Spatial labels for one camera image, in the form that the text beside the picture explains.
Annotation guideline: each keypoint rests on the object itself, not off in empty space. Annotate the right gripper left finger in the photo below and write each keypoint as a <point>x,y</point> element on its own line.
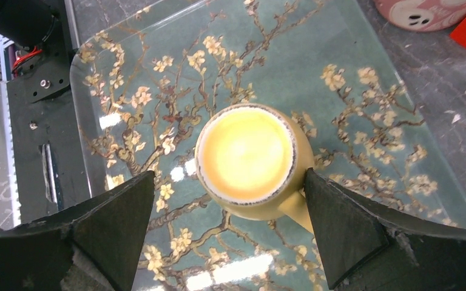
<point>94,245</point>

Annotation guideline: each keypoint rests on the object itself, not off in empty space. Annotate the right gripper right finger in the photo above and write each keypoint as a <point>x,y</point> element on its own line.
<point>365,245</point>

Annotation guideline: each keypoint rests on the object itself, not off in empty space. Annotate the yellow mug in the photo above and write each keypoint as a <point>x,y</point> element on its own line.
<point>252,160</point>

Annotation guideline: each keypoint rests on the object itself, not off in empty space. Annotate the red-pink mug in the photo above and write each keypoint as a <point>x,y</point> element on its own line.
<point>422,15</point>

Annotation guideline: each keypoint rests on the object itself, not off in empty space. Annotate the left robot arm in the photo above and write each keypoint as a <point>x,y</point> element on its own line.
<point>26,22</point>

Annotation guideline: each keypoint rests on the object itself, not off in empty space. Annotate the floral teal tray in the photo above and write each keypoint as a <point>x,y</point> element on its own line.
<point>144,88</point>

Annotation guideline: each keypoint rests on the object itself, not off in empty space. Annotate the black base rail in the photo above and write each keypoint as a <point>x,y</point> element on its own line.
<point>47,156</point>

